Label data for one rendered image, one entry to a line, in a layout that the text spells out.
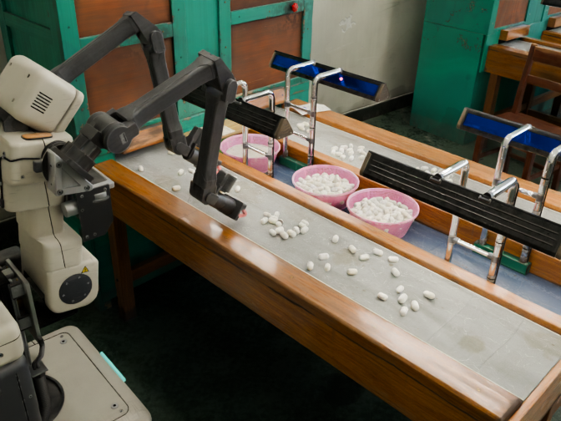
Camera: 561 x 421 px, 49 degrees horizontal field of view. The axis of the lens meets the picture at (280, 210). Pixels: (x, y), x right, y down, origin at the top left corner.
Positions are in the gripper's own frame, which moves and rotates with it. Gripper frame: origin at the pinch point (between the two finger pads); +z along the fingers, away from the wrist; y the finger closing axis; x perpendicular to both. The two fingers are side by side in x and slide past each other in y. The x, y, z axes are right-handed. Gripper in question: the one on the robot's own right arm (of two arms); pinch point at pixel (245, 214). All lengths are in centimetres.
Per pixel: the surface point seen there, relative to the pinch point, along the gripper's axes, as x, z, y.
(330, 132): -52, 65, 33
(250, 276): 15.9, -12.3, -24.7
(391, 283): -4, 7, -59
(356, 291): 4, -1, -54
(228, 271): 18.7, -10.0, -14.1
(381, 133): -63, 74, 13
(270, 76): -65, 53, 74
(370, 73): -142, 227, 147
